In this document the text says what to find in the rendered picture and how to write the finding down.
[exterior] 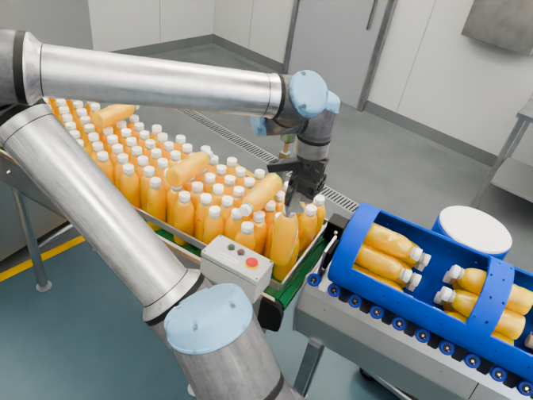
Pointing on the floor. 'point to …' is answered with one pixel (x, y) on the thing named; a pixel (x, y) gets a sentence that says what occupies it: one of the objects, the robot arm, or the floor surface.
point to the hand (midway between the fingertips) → (289, 209)
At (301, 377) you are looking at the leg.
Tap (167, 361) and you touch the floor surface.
